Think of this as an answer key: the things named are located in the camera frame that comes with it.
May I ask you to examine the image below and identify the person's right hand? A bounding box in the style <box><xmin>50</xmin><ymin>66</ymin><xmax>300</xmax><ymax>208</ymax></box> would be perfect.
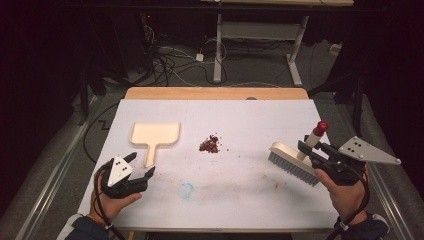
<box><xmin>314</xmin><ymin>164</ymin><xmax>370</xmax><ymax>225</ymax></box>

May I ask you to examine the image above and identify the white table mat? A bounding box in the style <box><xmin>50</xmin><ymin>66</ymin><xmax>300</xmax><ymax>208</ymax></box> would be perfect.
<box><xmin>77</xmin><ymin>98</ymin><xmax>339</xmax><ymax>231</ymax></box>

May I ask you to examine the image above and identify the white metal desk frame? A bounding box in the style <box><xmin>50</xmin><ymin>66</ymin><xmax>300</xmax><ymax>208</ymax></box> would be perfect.
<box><xmin>199</xmin><ymin>0</ymin><xmax>355</xmax><ymax>88</ymax></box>

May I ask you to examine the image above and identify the wooden table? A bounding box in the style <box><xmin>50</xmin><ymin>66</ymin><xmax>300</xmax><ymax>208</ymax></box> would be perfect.
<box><xmin>116</xmin><ymin>87</ymin><xmax>334</xmax><ymax>234</ymax></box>

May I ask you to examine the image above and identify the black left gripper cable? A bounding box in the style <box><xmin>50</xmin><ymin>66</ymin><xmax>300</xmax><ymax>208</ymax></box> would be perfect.
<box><xmin>93</xmin><ymin>159</ymin><xmax>126</xmax><ymax>240</ymax></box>

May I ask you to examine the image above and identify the tangle of floor cables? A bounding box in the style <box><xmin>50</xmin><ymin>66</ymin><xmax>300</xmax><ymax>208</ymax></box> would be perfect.
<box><xmin>143</xmin><ymin>24</ymin><xmax>228</xmax><ymax>88</ymax></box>

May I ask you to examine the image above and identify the cream brush with red-tipped handle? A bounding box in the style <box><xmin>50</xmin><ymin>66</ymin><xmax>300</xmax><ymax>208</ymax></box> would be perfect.
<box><xmin>268</xmin><ymin>120</ymin><xmax>330</xmax><ymax>187</ymax></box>

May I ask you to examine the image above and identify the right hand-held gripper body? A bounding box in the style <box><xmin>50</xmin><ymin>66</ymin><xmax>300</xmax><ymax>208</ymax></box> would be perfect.
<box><xmin>316</xmin><ymin>135</ymin><xmax>402</xmax><ymax>187</ymax></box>

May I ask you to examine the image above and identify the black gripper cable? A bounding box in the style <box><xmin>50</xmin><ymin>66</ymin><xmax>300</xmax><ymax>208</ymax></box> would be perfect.
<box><xmin>333</xmin><ymin>166</ymin><xmax>372</xmax><ymax>240</ymax></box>
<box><xmin>93</xmin><ymin>159</ymin><xmax>126</xmax><ymax>240</ymax></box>

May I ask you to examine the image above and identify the aluminium floor rail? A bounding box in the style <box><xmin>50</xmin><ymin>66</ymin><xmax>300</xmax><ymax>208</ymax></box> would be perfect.
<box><xmin>364</xmin><ymin>163</ymin><xmax>416</xmax><ymax>240</ymax></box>
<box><xmin>14</xmin><ymin>95</ymin><xmax>99</xmax><ymax>240</ymax></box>

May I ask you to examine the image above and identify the black metal stand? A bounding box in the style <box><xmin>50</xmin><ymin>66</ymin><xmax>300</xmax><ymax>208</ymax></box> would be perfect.
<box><xmin>308</xmin><ymin>64</ymin><xmax>365</xmax><ymax>138</ymax></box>

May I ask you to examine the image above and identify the black floor cable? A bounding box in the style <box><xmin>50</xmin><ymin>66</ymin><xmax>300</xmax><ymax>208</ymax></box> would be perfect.
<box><xmin>82</xmin><ymin>102</ymin><xmax>119</xmax><ymax>164</ymax></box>

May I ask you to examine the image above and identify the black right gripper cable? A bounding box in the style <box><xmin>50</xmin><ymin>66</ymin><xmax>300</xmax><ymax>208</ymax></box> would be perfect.
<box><xmin>333</xmin><ymin>166</ymin><xmax>372</xmax><ymax>240</ymax></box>

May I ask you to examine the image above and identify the cream plastic dustpan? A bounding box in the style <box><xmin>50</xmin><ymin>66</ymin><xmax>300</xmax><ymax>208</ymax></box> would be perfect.
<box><xmin>129</xmin><ymin>121</ymin><xmax>181</xmax><ymax>169</ymax></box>

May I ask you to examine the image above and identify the pile of red beans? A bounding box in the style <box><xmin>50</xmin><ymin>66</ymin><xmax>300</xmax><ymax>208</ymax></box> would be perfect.
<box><xmin>198</xmin><ymin>134</ymin><xmax>230</xmax><ymax>155</ymax></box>

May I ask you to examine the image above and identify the person's left hand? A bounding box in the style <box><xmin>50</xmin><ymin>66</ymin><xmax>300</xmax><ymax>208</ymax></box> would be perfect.
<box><xmin>89</xmin><ymin>166</ymin><xmax>143</xmax><ymax>225</ymax></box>

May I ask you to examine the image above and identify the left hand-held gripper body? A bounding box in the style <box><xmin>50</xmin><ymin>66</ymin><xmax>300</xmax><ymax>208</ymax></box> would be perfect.
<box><xmin>99</xmin><ymin>156</ymin><xmax>149</xmax><ymax>200</ymax></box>

